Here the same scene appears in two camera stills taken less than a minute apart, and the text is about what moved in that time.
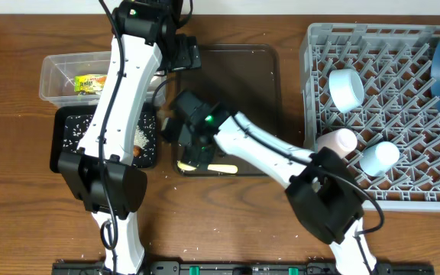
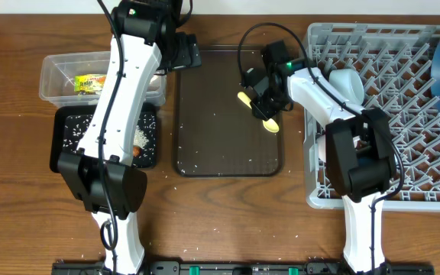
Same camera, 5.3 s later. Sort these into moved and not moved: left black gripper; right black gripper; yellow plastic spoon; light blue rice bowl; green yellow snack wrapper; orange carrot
Moved: yellow plastic spoon; right black gripper
Not moved: orange carrot; green yellow snack wrapper; light blue rice bowl; left black gripper
